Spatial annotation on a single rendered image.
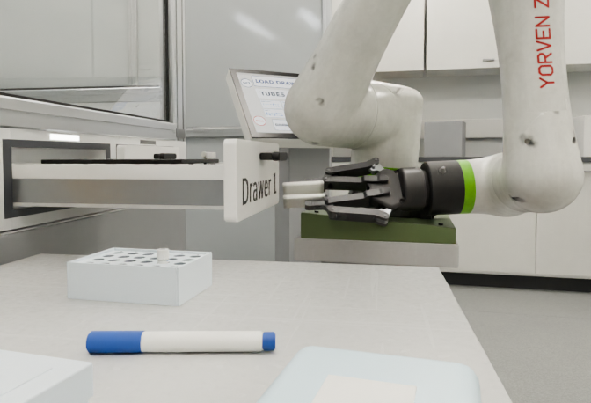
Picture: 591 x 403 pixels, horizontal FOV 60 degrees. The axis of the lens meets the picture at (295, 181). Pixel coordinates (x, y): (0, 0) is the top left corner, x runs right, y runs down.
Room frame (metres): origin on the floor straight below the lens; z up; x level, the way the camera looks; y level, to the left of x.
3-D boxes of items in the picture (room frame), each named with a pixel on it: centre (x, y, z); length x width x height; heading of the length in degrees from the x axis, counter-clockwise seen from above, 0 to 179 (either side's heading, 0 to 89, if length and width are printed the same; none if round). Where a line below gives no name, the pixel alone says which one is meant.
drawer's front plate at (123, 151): (1.17, 0.33, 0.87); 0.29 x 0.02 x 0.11; 171
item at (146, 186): (0.84, 0.27, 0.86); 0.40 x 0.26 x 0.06; 81
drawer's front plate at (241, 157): (0.81, 0.06, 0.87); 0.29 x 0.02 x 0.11; 171
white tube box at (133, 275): (0.54, 0.16, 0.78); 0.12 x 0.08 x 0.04; 77
